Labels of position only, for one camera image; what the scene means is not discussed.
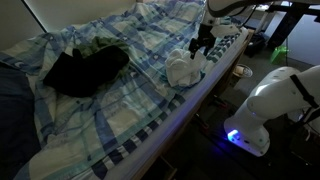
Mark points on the green garment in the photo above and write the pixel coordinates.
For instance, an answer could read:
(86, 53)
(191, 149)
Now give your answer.
(99, 43)

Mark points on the white waffle towel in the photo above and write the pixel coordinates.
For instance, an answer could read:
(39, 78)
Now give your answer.
(182, 70)

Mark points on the black garment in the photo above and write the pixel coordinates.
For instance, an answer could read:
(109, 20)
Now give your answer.
(78, 76)

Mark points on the blue plaid bed quilt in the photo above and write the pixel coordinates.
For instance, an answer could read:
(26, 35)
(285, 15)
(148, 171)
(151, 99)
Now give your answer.
(82, 137)

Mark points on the dark desk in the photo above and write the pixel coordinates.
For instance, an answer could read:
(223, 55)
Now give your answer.
(293, 14)

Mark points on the dark blue pillow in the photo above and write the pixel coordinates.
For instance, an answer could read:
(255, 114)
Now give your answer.
(18, 138)

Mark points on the green box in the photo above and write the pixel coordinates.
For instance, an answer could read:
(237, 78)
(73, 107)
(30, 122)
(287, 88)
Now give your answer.
(279, 55)

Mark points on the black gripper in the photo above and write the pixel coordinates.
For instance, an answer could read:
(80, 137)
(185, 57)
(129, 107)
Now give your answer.
(204, 39)

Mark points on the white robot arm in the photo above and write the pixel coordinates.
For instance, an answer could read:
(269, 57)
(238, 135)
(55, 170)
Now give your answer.
(281, 91)

